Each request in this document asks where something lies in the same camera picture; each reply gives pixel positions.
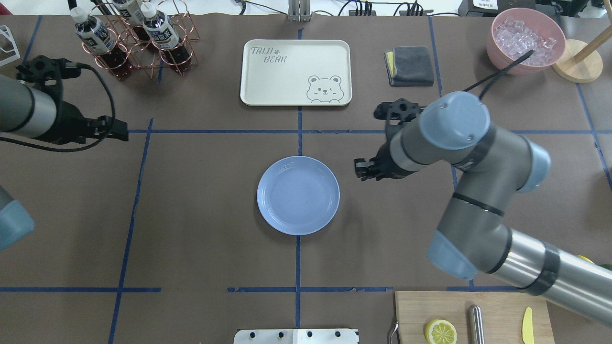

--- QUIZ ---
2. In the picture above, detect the wooden cutting board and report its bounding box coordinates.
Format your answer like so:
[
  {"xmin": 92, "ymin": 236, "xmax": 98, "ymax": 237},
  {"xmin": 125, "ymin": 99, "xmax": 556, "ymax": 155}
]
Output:
[{"xmin": 395, "ymin": 291, "xmax": 555, "ymax": 344}]

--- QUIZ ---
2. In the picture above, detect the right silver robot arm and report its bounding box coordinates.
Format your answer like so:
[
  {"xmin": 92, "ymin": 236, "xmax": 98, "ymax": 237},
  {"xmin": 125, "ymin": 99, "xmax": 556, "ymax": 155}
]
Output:
[{"xmin": 354, "ymin": 91, "xmax": 612, "ymax": 326}]

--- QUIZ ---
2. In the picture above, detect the grey folded cloth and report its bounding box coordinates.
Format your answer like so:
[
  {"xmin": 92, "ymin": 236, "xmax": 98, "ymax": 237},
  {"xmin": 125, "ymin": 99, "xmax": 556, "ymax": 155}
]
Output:
[{"xmin": 384, "ymin": 46, "xmax": 434, "ymax": 87}]

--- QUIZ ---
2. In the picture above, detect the yellow plastic knife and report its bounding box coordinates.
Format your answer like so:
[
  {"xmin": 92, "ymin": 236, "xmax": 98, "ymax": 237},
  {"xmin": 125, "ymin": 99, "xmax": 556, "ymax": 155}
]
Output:
[{"xmin": 522, "ymin": 307, "xmax": 534, "ymax": 344}]

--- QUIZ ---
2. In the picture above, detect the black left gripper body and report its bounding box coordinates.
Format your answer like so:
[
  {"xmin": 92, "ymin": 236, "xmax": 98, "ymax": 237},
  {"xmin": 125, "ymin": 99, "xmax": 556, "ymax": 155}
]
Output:
[{"xmin": 46, "ymin": 101, "xmax": 104, "ymax": 145}]

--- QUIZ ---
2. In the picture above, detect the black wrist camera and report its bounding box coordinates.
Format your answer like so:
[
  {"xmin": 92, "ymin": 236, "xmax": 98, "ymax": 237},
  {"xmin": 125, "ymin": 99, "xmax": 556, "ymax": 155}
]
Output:
[
  {"xmin": 16, "ymin": 55, "xmax": 90, "ymax": 98},
  {"xmin": 373, "ymin": 98, "xmax": 426, "ymax": 126}
]

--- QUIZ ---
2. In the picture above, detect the pink bowl with ice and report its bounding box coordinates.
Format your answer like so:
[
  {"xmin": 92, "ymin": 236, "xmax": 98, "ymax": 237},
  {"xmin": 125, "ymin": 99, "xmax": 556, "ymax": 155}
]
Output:
[{"xmin": 487, "ymin": 7, "xmax": 566, "ymax": 75}]

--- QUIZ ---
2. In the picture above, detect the cream bear tray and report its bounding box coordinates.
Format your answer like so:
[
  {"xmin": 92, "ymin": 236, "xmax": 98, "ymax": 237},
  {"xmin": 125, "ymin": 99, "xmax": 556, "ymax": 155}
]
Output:
[{"xmin": 240, "ymin": 39, "xmax": 353, "ymax": 107}]

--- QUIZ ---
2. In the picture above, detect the blue plastic plate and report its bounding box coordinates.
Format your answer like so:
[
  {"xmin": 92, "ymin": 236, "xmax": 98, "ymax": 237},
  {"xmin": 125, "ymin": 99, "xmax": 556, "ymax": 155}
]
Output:
[{"xmin": 256, "ymin": 155, "xmax": 340, "ymax": 236}]

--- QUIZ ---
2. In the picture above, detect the tea bottle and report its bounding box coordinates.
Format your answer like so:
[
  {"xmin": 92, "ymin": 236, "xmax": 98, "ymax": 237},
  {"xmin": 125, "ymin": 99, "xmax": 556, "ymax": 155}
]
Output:
[
  {"xmin": 111, "ymin": 0, "xmax": 155, "ymax": 51},
  {"xmin": 69, "ymin": 7, "xmax": 132, "ymax": 80},
  {"xmin": 140, "ymin": 2, "xmax": 192, "ymax": 74}
]

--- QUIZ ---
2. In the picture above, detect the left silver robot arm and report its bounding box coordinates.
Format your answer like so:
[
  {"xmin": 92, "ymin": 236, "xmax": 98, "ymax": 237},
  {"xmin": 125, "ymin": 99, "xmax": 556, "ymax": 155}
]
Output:
[{"xmin": 0, "ymin": 76, "xmax": 128, "ymax": 250}]

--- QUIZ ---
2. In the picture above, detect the yellow lemon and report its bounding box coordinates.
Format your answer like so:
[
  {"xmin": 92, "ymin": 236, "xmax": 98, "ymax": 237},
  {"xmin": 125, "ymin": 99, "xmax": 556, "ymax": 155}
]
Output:
[{"xmin": 577, "ymin": 255, "xmax": 595, "ymax": 264}]

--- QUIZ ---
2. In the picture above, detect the white wire cup basket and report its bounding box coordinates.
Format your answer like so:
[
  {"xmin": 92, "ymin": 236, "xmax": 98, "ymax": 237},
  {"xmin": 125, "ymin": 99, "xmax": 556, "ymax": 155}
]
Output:
[{"xmin": 0, "ymin": 25, "xmax": 21, "ymax": 67}]

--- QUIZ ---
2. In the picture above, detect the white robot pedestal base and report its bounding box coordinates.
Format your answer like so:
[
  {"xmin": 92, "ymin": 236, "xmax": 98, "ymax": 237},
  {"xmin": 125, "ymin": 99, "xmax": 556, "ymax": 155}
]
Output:
[{"xmin": 233, "ymin": 327, "xmax": 360, "ymax": 344}]

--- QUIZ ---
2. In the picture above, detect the aluminium frame post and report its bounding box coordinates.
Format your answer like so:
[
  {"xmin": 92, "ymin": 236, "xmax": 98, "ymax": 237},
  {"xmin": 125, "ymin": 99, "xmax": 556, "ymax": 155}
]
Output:
[{"xmin": 288, "ymin": 0, "xmax": 312, "ymax": 22}]

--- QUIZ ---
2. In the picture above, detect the tea bottle front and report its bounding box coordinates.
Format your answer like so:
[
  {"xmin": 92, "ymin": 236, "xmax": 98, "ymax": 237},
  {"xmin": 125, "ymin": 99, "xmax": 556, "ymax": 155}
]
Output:
[{"xmin": 69, "ymin": 7, "xmax": 132, "ymax": 80}]

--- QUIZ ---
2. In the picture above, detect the half lemon slice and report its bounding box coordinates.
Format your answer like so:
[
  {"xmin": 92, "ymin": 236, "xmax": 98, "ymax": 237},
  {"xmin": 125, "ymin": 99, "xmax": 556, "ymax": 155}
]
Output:
[{"xmin": 424, "ymin": 319, "xmax": 458, "ymax": 344}]

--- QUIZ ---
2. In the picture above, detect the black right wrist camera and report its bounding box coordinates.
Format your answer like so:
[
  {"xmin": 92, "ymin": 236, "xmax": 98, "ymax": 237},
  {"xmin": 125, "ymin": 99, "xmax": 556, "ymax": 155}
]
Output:
[{"xmin": 373, "ymin": 98, "xmax": 426, "ymax": 126}]

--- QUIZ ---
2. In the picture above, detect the tea bottle back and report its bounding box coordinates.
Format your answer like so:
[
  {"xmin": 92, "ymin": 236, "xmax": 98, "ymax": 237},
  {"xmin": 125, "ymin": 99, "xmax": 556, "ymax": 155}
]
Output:
[{"xmin": 140, "ymin": 2, "xmax": 192, "ymax": 74}]

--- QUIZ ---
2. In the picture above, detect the copper wire bottle rack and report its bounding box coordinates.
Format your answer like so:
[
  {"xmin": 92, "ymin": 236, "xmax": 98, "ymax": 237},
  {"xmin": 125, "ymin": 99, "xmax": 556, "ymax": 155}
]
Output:
[{"xmin": 87, "ymin": 0, "xmax": 200, "ymax": 79}]

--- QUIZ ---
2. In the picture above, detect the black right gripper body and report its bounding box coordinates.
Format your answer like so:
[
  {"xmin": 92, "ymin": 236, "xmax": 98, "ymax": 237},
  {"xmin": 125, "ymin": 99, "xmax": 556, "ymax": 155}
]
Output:
[{"xmin": 372, "ymin": 143, "xmax": 407, "ymax": 181}]

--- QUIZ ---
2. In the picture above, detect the tea bottle middle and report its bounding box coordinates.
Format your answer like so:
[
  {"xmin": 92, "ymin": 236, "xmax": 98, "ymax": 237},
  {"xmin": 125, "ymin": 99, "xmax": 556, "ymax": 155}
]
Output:
[{"xmin": 111, "ymin": 0, "xmax": 155, "ymax": 51}]

